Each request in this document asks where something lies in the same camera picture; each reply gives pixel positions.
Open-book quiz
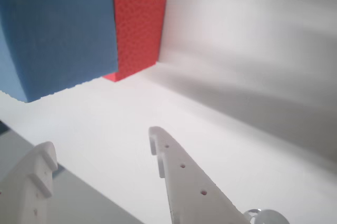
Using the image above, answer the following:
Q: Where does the red foam cube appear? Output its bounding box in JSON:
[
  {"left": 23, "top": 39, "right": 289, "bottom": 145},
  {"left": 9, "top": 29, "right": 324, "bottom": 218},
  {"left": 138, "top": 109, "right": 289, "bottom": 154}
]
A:
[{"left": 102, "top": 0, "right": 167, "bottom": 82}]

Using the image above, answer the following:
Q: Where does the blue foam cube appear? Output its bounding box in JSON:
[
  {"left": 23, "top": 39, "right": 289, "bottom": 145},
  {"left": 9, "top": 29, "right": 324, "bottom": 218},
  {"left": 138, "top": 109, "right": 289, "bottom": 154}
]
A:
[{"left": 0, "top": 0, "right": 119, "bottom": 103}]

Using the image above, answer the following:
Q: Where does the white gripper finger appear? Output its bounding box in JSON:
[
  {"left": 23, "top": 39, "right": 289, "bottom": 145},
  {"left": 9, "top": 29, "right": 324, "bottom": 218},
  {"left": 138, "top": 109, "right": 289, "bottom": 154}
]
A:
[
  {"left": 0, "top": 141, "right": 58, "bottom": 224},
  {"left": 148, "top": 125, "right": 252, "bottom": 224}
]

